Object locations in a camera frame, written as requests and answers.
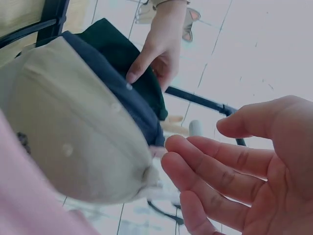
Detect person's right hand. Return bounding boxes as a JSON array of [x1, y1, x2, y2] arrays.
[[161, 94, 313, 235]]

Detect person's left hand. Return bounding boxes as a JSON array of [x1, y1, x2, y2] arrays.
[[125, 2, 190, 93]]

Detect dark green cap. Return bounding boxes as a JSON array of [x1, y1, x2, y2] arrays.
[[78, 18, 169, 121]]

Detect navy blue cap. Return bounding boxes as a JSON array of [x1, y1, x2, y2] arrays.
[[61, 31, 167, 148]]

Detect person's left forearm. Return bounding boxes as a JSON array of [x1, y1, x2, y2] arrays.
[[148, 0, 191, 5]]

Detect beige cap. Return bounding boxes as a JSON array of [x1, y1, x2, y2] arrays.
[[0, 38, 163, 204]]

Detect black metal frame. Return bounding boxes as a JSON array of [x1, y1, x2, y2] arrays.
[[0, 0, 72, 51]]

